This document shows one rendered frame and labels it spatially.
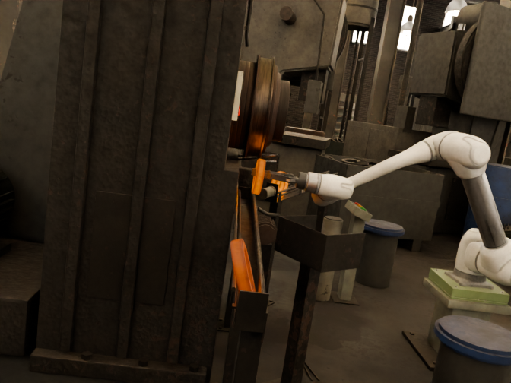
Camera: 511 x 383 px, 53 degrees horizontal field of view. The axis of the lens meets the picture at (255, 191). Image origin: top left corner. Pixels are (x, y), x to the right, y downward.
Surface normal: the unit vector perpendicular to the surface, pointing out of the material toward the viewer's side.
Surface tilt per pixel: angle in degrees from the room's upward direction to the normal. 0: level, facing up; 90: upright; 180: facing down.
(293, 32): 90
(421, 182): 90
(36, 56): 90
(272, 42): 90
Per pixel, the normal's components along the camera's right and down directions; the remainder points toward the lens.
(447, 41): -0.92, -0.04
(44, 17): 0.04, 0.18
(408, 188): 0.29, 0.20
